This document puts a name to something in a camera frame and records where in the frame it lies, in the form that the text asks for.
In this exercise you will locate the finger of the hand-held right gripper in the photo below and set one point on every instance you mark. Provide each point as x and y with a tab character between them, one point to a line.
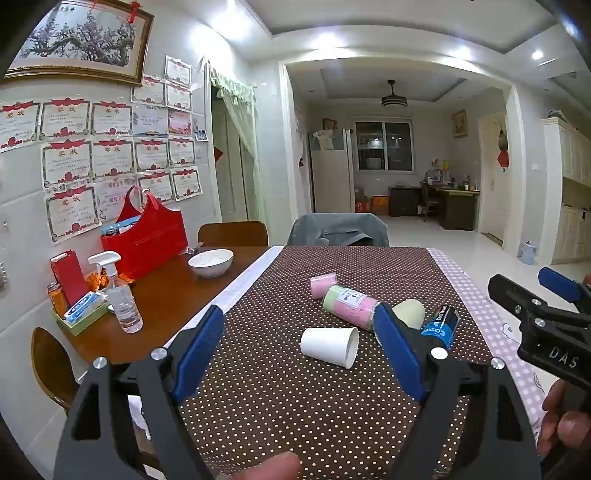
517	297
561	282

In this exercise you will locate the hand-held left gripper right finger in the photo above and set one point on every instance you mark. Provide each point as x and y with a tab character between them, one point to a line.
398	353

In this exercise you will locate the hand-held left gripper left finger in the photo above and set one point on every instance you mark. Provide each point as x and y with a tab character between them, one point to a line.
198	353

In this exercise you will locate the white paper cup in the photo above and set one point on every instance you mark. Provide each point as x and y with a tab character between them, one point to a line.
325	345

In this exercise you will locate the pale green cup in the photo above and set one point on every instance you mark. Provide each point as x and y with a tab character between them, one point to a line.
411	314

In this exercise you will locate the wrapped green pink cup stack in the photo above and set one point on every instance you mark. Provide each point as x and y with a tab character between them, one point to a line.
351	307

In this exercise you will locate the person's right hand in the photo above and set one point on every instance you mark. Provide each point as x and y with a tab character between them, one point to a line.
561	429

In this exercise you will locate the person's left hand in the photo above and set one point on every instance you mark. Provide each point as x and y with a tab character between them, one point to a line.
268	468

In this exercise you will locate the small waste bin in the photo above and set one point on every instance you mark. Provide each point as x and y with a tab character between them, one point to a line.
528	254

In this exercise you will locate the blue black tube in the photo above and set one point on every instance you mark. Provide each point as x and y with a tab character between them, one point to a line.
441	330

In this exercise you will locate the pink checked cloth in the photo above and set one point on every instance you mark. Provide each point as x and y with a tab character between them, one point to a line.
466	295

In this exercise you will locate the clear spray bottle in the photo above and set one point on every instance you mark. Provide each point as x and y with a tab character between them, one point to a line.
123	304

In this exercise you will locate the white bowl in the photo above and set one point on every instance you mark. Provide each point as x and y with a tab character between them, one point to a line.
211	263

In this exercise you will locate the white table cloth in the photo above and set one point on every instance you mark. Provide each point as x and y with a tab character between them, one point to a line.
249	277

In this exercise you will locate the brown dotted tablecloth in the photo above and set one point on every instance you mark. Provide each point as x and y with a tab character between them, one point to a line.
286	406

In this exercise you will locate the white door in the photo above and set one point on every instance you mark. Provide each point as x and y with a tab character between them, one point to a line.
490	194

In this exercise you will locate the dark wooden desk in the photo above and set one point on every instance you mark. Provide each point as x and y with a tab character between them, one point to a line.
457	207

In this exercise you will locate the red tote bag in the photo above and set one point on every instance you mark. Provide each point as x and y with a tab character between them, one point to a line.
152	244

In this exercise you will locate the green tray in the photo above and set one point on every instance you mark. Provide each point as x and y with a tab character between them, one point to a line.
81	325

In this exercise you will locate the blue white packet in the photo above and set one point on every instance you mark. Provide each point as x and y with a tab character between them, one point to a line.
85	307

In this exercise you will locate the wooden chair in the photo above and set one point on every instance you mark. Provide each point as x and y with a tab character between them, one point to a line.
233	234
53	369

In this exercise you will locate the dark desk chair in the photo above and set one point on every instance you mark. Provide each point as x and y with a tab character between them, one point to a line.
429	205

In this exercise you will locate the grey jacket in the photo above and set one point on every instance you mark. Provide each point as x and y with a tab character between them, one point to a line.
337	228

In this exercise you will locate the red hanging decoration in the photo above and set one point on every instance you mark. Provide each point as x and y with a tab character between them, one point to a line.
503	150

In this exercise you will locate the dark low cabinet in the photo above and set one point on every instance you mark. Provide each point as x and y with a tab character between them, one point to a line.
404	201

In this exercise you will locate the red box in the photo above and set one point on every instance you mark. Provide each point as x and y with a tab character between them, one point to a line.
69	277

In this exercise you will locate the orange bottle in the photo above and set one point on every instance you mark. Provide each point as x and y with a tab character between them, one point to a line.
56	300

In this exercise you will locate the cardboard boxes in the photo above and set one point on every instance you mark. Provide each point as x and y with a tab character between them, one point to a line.
374	203

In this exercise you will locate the white refrigerator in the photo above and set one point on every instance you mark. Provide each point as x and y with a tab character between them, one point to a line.
332	175

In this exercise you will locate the window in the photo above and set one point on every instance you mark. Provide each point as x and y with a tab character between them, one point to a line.
383	145

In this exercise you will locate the ceiling fan lamp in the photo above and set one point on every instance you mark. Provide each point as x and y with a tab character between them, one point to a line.
393	99

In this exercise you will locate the green door curtain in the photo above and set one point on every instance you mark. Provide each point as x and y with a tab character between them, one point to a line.
242	120

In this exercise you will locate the framed blossom painting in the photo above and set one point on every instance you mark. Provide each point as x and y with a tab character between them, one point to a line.
78	41

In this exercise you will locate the white wall cabinet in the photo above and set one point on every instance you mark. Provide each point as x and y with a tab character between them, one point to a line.
568	184

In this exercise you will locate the framed wall picture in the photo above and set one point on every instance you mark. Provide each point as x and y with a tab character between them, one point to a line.
459	123

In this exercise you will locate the group of wall certificates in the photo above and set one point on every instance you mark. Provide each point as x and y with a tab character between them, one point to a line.
69	161

